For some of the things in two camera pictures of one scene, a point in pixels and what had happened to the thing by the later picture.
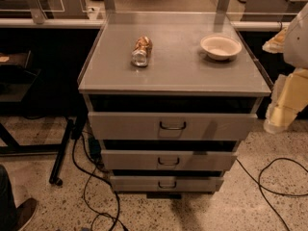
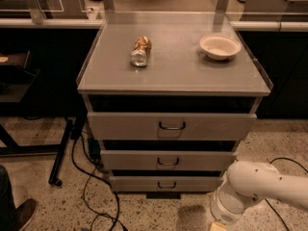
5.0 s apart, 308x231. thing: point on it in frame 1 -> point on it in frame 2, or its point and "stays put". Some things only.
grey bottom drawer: x=167 y=184 stays put
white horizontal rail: x=98 y=23 stays put
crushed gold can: x=141 y=52 stays put
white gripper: x=297 y=43 -> x=222 y=213
